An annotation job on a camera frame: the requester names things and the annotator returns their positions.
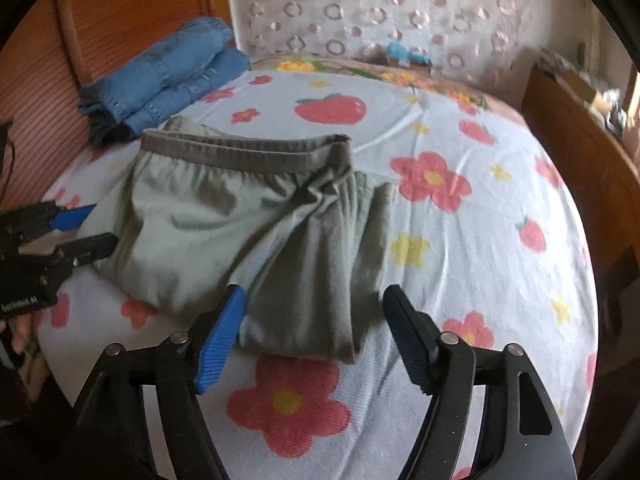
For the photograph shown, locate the circle-patterned sheer curtain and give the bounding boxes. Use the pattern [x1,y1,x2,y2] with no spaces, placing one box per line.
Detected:
[222,0,593,97]

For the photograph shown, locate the pile of patterned cloth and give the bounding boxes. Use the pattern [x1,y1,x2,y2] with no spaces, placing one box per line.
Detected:
[536,46,576,77]

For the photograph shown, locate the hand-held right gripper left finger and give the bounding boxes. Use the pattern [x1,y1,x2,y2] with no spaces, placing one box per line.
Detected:
[72,284,248,480]

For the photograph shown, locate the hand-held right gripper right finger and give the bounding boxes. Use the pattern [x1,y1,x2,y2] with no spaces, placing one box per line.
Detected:
[382,284,580,480]

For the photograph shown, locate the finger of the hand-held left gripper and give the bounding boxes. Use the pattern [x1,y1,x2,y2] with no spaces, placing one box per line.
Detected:
[54,232,120,267]
[47,202,98,232]

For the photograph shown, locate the brown wooden wardrobe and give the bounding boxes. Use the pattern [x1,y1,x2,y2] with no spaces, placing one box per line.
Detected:
[0,0,237,211]

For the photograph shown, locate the folded blue jeans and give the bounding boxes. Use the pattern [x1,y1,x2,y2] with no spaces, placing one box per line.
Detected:
[77,16,252,147]

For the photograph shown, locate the open cardboard box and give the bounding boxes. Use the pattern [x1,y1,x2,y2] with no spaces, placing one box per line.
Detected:
[552,67,608,111]

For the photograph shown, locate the white floral strawberry blanket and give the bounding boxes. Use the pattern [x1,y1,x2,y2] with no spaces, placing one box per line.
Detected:
[36,67,602,480]

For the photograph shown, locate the grey-green pants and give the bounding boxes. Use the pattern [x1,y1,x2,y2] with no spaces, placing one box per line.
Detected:
[79,115,402,364]

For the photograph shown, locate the brown wooden cabinet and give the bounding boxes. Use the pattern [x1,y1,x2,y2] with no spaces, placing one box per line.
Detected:
[520,64,640,306]

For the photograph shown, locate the person's left hand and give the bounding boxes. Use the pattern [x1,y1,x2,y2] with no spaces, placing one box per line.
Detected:
[0,311,37,357]

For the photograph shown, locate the blue toy on box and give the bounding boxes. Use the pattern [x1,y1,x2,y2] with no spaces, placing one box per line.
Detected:
[385,40,432,65]

